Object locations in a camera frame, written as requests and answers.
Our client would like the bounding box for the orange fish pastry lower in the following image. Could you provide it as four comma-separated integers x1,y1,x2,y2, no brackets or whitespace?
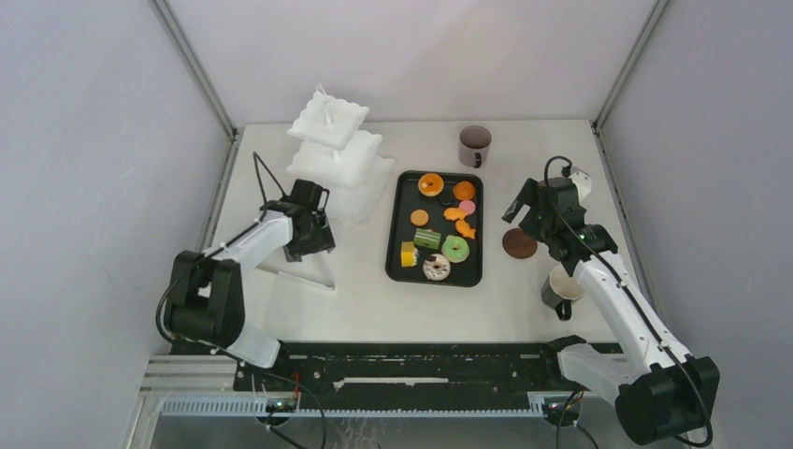
454,219,476,239

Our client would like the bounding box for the small orange cookie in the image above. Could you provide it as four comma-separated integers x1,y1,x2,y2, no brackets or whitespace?
410,210,429,227

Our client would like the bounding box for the orange glazed donut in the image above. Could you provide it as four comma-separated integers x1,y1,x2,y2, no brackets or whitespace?
417,172,445,197

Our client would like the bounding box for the orange fish pastry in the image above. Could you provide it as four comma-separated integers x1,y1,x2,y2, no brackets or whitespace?
454,219,476,239
443,208,469,222

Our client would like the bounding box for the grey mug white inside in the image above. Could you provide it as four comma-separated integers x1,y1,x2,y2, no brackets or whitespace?
541,265,584,322

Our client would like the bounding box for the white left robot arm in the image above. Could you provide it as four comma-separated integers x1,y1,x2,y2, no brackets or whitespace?
155,179,335,390

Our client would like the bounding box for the green layered cake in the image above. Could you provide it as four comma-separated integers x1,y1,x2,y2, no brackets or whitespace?
413,228,442,250

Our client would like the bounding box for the black serving tray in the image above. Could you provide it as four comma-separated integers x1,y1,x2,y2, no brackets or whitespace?
385,170,484,288

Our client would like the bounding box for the pink macaron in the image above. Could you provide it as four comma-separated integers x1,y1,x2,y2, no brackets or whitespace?
458,199,477,215

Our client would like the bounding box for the white chocolate drizzle donut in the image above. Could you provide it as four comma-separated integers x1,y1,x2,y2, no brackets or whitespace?
422,253,452,282

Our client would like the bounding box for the dark purple mug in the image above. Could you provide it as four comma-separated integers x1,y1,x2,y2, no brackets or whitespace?
458,125,492,168

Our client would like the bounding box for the white three-tier dessert stand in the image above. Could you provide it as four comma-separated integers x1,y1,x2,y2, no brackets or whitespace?
286,84,396,225

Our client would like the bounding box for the orange fish pastry upper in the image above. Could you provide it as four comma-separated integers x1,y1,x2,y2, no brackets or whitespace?
443,208,469,222

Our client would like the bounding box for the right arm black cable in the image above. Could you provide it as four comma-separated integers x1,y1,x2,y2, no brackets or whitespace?
542,154,714,449

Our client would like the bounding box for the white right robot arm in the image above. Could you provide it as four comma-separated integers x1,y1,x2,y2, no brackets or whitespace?
502,177,720,447

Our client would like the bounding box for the yellow cake slice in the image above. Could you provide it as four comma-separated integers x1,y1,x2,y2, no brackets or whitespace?
399,241,419,268

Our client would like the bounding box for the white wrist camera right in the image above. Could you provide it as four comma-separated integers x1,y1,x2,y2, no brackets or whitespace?
569,166,593,202

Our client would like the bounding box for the black sandwich cookie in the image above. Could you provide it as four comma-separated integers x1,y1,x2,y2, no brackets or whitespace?
438,192,454,207

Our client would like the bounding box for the brown round coaster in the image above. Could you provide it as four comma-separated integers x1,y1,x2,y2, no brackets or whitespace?
501,228,539,260

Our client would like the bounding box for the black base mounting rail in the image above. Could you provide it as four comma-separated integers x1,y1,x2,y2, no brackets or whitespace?
232,342,575,413

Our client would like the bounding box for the green frosted donut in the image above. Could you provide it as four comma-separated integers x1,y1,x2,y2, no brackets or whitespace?
440,235,470,263

